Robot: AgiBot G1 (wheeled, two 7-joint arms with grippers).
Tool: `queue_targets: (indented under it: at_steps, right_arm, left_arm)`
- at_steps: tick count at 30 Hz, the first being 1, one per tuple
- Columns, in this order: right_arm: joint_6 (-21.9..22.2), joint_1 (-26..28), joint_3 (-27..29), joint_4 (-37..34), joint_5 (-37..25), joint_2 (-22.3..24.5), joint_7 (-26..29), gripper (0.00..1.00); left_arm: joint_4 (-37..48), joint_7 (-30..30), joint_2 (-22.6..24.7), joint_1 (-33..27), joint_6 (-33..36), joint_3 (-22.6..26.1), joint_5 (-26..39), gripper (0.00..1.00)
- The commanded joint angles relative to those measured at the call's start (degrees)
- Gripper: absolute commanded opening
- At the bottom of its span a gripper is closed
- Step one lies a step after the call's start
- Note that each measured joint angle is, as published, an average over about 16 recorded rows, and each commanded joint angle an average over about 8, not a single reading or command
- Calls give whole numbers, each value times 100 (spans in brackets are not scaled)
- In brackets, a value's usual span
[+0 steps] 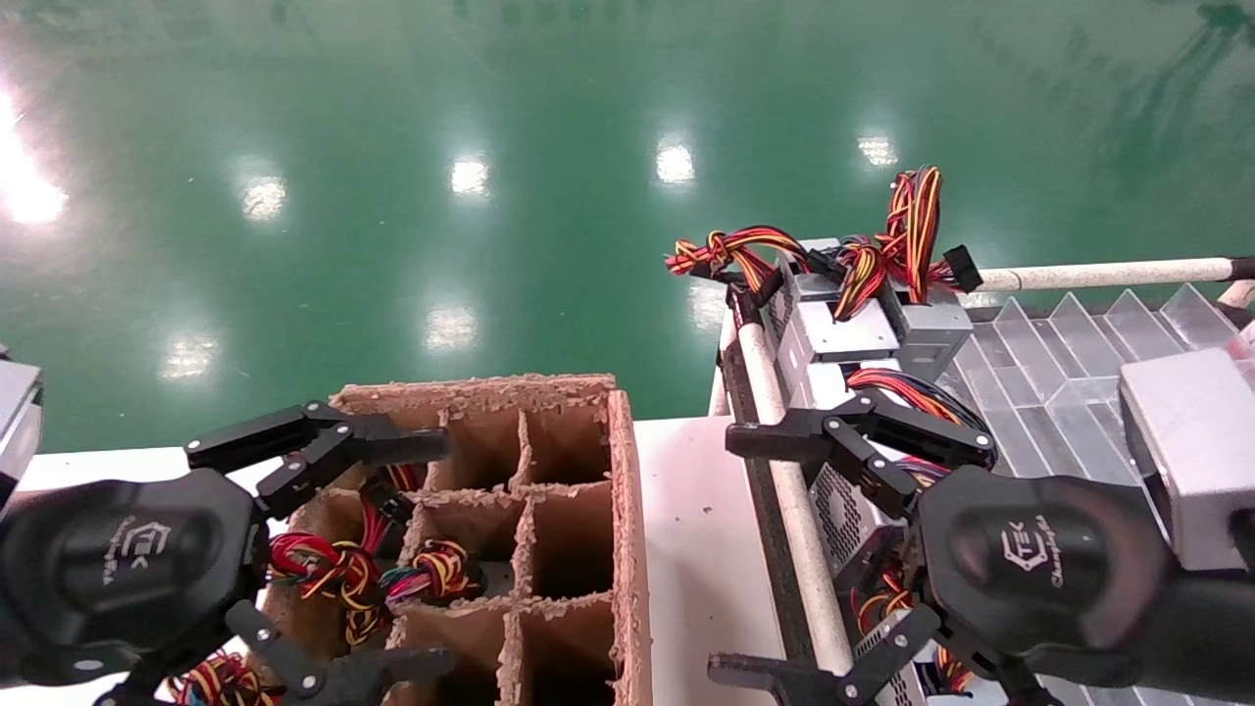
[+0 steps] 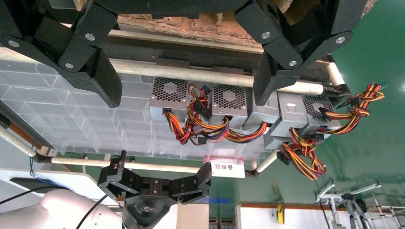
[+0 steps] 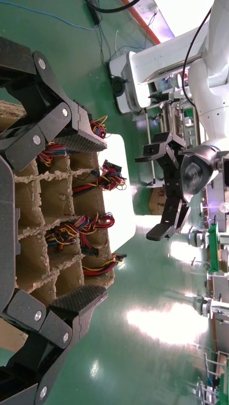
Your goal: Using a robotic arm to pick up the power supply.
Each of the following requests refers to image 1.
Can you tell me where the black rack rail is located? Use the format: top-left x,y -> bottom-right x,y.
719,284 -> 820,668

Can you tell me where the long white rack pipe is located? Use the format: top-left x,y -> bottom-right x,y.
735,322 -> 854,678
966,257 -> 1238,293

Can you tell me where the clear plastic divider tray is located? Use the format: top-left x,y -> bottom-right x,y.
936,284 -> 1255,706

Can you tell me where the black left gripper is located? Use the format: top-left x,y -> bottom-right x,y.
0,400 -> 459,706

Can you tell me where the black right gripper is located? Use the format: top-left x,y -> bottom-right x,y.
706,388 -> 1255,706

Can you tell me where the brown cardboard divider box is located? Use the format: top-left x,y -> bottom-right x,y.
250,373 -> 653,706

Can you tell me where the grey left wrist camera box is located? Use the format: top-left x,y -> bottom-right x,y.
0,358 -> 45,491

